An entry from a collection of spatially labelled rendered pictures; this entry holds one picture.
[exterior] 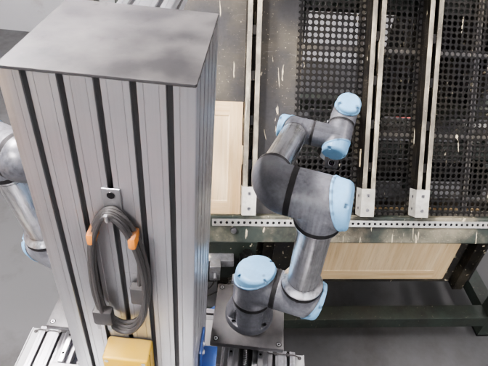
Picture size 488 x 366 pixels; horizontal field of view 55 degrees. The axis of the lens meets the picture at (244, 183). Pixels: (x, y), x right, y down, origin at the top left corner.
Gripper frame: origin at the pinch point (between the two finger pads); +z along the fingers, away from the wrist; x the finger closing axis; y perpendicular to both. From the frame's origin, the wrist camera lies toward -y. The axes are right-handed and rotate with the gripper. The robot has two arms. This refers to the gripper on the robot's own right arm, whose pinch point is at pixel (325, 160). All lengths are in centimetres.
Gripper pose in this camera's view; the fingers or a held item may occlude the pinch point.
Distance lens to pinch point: 171.5
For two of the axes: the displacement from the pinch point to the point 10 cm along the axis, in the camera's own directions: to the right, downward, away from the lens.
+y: 1.0, -9.1, 3.9
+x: -9.9, -1.0, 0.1
